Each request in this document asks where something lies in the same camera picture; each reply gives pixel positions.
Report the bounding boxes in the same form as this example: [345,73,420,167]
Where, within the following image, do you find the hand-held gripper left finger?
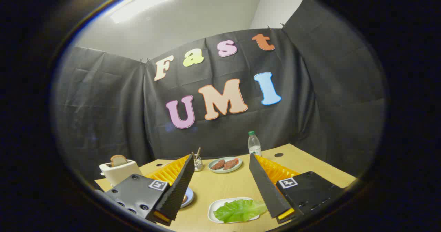
[103,152,195,226]

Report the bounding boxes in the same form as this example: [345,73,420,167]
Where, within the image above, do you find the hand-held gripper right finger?
[249,153,345,224]

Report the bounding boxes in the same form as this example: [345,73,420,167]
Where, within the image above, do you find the green lettuce leaf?
[213,199,268,223]

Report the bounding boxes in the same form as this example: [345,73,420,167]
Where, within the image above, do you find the blue round plate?
[179,187,194,208]

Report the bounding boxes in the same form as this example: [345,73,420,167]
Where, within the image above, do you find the white rectangular plate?
[208,197,267,224]

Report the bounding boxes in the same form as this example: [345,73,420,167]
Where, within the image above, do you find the clear water bottle green cap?
[248,131,262,157]

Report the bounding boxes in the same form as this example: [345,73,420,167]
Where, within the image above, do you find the pale green round plate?
[208,157,243,173]

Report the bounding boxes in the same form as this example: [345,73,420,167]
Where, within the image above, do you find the white toaster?
[99,159,143,188]

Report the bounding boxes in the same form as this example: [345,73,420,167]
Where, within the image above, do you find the black backdrop cloth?
[52,0,386,188]

